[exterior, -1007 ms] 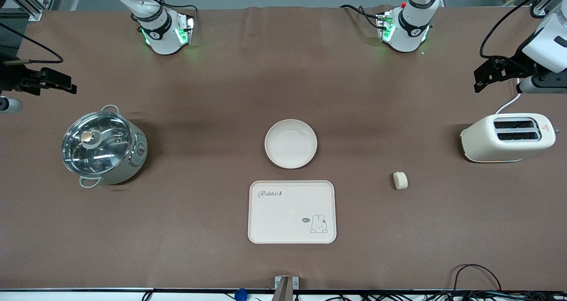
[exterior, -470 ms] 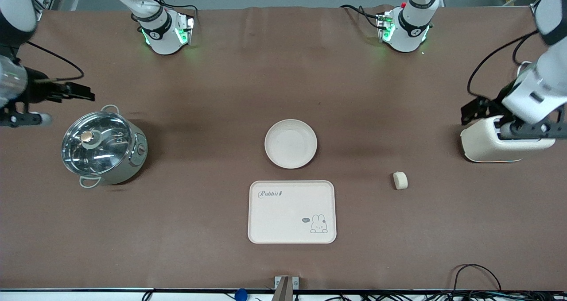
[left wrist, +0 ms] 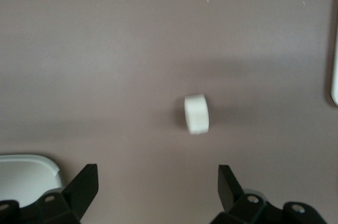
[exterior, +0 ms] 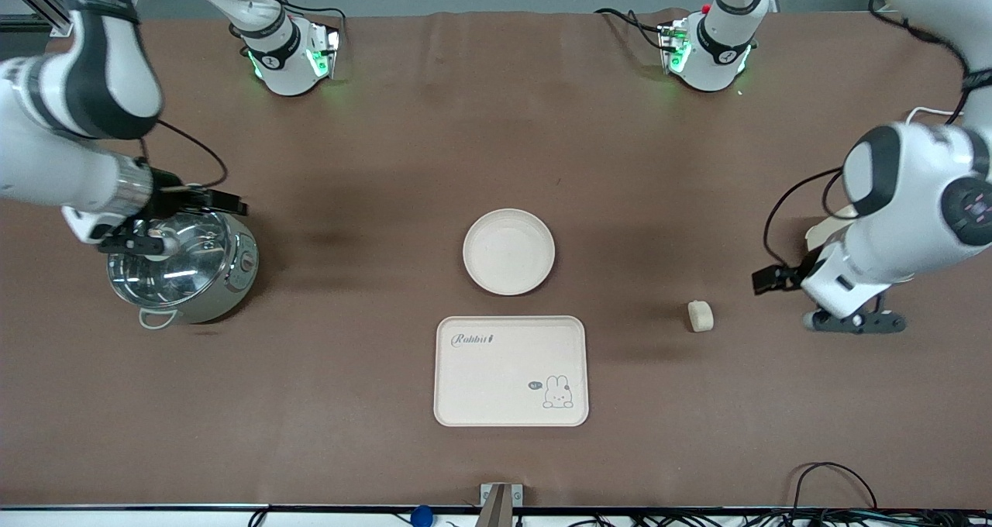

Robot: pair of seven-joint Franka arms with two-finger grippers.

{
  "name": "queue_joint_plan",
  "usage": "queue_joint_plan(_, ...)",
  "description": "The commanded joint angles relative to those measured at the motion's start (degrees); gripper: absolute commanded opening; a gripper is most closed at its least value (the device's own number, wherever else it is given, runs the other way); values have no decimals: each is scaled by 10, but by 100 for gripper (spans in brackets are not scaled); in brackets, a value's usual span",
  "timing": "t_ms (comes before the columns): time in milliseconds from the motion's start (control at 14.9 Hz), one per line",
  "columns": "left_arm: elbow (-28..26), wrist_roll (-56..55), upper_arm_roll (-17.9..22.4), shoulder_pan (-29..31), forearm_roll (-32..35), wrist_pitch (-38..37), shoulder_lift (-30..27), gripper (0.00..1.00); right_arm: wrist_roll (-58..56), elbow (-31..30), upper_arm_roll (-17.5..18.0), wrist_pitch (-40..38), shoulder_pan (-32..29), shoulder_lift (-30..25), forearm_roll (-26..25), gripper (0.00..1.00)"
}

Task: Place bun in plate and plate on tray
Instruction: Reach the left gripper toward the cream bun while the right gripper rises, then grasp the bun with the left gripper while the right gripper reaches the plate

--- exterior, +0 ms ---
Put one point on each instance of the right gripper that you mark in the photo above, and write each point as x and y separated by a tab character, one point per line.
169	193

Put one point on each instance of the cream rabbit print tray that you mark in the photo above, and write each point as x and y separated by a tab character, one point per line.
496	380

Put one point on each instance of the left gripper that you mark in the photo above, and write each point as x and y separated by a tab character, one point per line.
792	274

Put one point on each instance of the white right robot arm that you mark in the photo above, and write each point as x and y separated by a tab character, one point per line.
46	170

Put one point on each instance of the steel electric cooking pot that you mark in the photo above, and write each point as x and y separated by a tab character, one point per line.
232	275

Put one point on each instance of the glass pot lid with knob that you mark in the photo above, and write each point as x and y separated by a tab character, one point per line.
190	275

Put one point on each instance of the cream two-slot toaster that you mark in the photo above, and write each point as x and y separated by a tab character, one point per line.
829	229

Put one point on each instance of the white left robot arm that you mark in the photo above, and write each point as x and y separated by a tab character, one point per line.
907	201

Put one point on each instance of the round cream plate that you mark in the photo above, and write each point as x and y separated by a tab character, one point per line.
508	252

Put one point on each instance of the small white steamed bun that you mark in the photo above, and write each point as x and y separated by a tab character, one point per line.
700	316

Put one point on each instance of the grey metal camera bracket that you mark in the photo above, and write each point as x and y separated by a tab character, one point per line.
500	504

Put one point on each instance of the small blue round object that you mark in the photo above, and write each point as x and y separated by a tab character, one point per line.
421	516

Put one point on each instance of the brown table cover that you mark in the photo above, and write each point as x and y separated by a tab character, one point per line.
387	163

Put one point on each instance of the aluminium frame profile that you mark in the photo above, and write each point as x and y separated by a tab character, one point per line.
35	4

